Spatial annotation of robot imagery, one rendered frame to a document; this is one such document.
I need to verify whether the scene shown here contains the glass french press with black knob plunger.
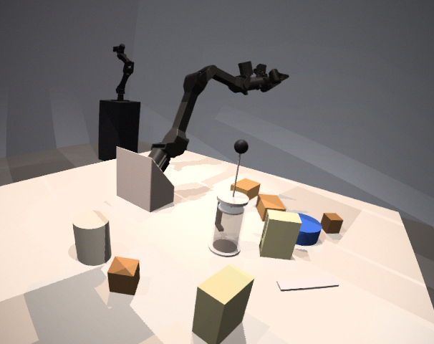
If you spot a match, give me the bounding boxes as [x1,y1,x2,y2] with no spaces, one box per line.
[208,139,249,257]

